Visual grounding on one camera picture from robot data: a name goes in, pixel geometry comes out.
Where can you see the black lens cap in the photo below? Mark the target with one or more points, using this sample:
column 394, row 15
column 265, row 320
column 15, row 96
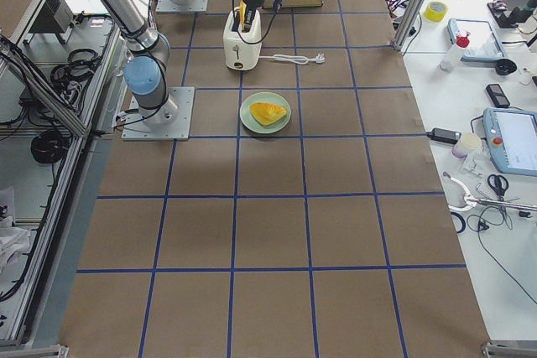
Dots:
column 505, row 67

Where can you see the blue teach pendant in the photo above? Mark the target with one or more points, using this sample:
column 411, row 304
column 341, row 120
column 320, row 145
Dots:
column 511, row 140
column 484, row 43

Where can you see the black phone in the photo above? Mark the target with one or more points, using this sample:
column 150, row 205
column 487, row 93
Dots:
column 497, row 96

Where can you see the yellow tape roll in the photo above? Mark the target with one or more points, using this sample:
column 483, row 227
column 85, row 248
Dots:
column 435, row 11

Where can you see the bread slice in toaster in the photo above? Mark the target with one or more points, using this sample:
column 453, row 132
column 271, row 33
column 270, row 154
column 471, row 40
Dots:
column 243, row 11

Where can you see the black scissors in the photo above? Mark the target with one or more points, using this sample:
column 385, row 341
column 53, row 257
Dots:
column 498, row 184

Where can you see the green round plate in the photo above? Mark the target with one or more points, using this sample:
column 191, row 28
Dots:
column 249, row 122

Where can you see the blue teach pendant near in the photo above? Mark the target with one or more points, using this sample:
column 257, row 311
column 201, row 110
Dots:
column 511, row 140

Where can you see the white two-slot toaster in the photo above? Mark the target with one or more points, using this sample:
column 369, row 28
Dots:
column 241, row 49

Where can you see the black power adapter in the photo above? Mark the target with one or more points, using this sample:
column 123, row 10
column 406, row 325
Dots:
column 441, row 135

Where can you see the blue teach pendant far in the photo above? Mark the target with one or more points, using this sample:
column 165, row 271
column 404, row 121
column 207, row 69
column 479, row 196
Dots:
column 484, row 43

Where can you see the golden pastry on plate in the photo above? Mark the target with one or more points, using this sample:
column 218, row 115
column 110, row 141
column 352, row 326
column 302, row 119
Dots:
column 267, row 113

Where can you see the red-capped squeeze bottle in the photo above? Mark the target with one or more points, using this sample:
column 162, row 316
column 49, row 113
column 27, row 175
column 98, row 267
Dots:
column 454, row 54

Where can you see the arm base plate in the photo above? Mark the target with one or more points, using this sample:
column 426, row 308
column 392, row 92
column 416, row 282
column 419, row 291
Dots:
column 171, row 122
column 193, row 6

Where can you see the white purple jar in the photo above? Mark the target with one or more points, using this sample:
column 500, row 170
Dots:
column 466, row 143

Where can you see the grey control box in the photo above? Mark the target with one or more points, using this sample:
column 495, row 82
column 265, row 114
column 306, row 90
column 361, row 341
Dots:
column 55, row 17

